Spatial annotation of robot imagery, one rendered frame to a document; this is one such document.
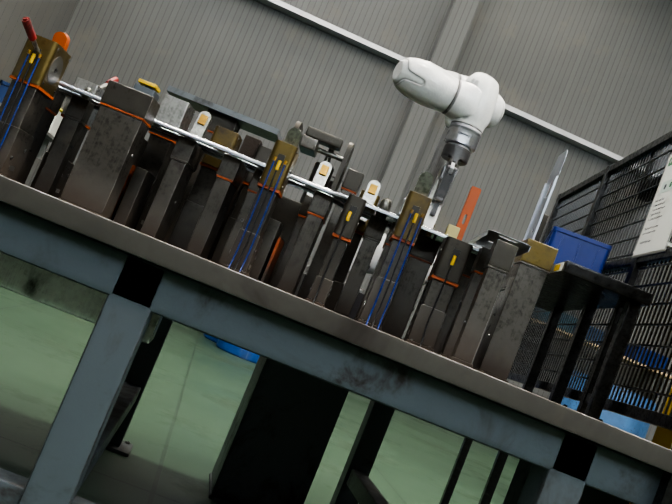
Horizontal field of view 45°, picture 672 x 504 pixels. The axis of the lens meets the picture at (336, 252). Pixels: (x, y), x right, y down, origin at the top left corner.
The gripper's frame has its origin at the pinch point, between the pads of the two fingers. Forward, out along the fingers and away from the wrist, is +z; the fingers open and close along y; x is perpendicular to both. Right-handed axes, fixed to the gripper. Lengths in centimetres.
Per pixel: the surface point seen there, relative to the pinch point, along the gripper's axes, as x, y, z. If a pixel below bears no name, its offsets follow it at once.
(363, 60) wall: -102, -770, -280
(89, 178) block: -82, 21, 26
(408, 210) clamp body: -7.1, 25.0, 4.9
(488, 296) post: 15.6, 40.1, 18.4
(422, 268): 2.9, 1.6, 14.1
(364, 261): -12.1, 2.1, 18.3
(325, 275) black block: -19.7, 19.5, 26.5
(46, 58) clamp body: -103, 24, 3
